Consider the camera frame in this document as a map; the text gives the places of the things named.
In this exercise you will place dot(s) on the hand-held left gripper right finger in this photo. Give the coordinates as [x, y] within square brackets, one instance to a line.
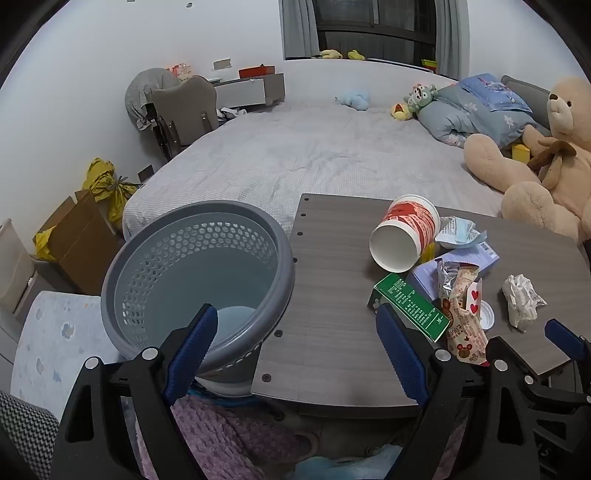
[399, 350]

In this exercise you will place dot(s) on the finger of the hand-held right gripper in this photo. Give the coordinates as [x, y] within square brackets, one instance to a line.
[554, 390]
[565, 338]

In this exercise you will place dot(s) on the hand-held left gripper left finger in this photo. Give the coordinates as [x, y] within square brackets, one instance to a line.
[194, 341]

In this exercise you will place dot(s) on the green carton box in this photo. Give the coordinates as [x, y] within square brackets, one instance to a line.
[411, 300]

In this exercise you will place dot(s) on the white tissue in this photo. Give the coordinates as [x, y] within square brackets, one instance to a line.
[521, 297]

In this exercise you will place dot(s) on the bear print snack wrapper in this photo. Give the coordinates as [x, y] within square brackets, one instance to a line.
[464, 337]

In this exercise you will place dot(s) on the small white round lid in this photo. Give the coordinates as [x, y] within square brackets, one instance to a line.
[487, 316]

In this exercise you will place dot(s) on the grey perforated plastic basket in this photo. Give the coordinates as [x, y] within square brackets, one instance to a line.
[184, 258]

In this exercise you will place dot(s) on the yellow packet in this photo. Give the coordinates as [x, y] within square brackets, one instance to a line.
[427, 256]

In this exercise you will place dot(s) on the red and white paper cup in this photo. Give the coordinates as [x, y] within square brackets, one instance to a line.
[406, 226]

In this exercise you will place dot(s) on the lavender carton box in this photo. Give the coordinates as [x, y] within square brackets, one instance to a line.
[422, 281]

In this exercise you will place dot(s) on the purple fuzzy blanket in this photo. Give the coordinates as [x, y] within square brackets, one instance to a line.
[221, 438]

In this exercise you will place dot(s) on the crumpled blue mask packet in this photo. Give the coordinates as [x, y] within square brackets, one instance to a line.
[457, 233]

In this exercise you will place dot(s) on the light blue printed blanket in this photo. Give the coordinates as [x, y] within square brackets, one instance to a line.
[60, 341]

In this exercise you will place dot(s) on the large beige teddy bear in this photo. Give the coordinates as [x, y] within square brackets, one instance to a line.
[554, 203]

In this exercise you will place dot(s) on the open cardboard box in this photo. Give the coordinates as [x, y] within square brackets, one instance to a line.
[85, 249]

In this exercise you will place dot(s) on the yellow bag in box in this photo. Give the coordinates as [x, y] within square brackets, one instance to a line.
[42, 242]

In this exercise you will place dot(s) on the small yellow block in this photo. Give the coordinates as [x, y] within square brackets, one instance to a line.
[520, 152]

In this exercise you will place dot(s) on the black white houndstooth cloth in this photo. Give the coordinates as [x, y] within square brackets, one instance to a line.
[25, 438]

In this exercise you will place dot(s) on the beige storage bin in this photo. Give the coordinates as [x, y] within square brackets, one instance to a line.
[14, 267]

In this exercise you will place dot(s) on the bed with grey checked sheet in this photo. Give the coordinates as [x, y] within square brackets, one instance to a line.
[277, 152]

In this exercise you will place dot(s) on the white papers by desk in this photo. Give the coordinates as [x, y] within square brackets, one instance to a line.
[233, 113]

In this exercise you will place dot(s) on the beige upholstered chair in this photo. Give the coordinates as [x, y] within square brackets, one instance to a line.
[184, 106]

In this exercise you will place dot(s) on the small yellow plush toy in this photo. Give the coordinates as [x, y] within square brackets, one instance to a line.
[400, 112]

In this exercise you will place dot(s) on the blue flowered quilt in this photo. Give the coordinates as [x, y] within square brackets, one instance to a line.
[461, 117]

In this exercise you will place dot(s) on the grey desk drawer unit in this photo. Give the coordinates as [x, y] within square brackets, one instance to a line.
[240, 92]

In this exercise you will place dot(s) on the green plush toy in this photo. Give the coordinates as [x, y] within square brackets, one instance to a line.
[420, 97]

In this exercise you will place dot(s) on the light blue plush toy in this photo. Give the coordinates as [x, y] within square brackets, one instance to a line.
[353, 99]

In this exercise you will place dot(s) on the grey bed headboard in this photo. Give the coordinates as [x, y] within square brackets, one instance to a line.
[521, 85]

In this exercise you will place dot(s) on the grey cloth over chair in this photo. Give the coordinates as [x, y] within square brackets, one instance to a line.
[141, 90]

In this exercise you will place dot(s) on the blue printed pillow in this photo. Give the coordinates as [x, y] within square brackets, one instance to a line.
[489, 90]

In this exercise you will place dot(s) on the pink decoration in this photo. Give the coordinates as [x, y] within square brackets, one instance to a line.
[180, 71]

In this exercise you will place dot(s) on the red box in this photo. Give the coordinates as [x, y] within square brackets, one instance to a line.
[256, 72]

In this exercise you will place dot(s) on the colourful toy on sill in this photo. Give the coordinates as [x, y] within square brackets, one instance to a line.
[429, 64]

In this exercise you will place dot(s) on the yellow plush on sill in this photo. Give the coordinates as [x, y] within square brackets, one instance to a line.
[355, 55]
[330, 54]

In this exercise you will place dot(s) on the grey curtain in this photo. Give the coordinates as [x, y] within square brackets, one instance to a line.
[298, 27]
[452, 37]

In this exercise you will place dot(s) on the dark window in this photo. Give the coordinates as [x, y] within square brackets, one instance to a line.
[369, 27]

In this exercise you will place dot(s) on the dark wall outlet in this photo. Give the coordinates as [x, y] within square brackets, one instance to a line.
[146, 173]

